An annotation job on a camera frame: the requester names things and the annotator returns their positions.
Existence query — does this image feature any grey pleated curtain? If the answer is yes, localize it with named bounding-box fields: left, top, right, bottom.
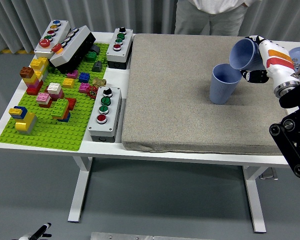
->
left=0, top=0, right=300, bottom=55

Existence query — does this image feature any white control box black base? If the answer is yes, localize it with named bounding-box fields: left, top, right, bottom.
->
left=49, top=25, right=97, bottom=75

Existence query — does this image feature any green orange red brick stack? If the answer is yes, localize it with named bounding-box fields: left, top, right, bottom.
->
left=51, top=97, right=77, bottom=123

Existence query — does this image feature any brown yellow red brick tower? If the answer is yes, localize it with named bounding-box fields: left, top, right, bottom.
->
left=19, top=66, right=45, bottom=96

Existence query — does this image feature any grey sloped brick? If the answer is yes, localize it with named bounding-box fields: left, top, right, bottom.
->
left=91, top=61, right=103, bottom=73

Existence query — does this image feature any blue yellow grey brick stack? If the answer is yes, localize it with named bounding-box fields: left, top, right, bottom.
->
left=8, top=105, right=38, bottom=136

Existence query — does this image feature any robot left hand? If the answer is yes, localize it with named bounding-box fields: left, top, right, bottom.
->
left=18, top=222, right=53, bottom=240

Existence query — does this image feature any yellow white brick stack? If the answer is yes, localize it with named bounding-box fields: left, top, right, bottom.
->
left=29, top=56, right=50, bottom=82

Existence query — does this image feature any grey box with black knob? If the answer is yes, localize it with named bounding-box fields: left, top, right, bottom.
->
left=106, top=26, right=134, bottom=70
left=87, top=86, right=123, bottom=144

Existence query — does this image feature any white five-button control box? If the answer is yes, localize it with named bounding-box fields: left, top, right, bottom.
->
left=33, top=19, right=71, bottom=60

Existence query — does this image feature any white table leg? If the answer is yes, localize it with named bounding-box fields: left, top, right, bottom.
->
left=241, top=166, right=268, bottom=234
left=67, top=156, right=93, bottom=223

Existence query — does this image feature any grey-brown cushion mat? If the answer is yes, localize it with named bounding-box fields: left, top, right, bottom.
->
left=121, top=33, right=290, bottom=156

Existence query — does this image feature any silver metal plate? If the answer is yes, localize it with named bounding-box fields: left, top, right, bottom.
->
left=90, top=231, right=216, bottom=240

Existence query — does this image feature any brass valve red handwheel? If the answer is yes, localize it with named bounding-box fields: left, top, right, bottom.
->
left=86, top=76, right=108, bottom=100

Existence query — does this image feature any grey floor pedal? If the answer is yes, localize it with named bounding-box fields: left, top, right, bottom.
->
left=258, top=167, right=279, bottom=181

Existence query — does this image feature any pink white red brick stack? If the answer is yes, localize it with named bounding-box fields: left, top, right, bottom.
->
left=36, top=92, right=53, bottom=109

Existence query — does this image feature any yellow floor tape stripe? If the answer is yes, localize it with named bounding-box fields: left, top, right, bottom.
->
left=0, top=48, right=35, bottom=55

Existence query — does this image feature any magenta brick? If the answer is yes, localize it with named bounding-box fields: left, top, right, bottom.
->
left=66, top=69, right=80, bottom=80
left=78, top=82, right=92, bottom=93

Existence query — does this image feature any green brick baseplate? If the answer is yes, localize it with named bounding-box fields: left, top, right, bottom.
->
left=0, top=42, right=110, bottom=152

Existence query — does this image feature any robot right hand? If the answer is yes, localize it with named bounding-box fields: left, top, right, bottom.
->
left=239, top=35, right=300, bottom=87

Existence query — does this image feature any blue ribbed plastic cup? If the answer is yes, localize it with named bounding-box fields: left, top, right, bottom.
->
left=229, top=38, right=263, bottom=71
left=209, top=63, right=242, bottom=105

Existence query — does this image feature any person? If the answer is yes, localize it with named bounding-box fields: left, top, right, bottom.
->
left=174, top=0, right=263, bottom=37

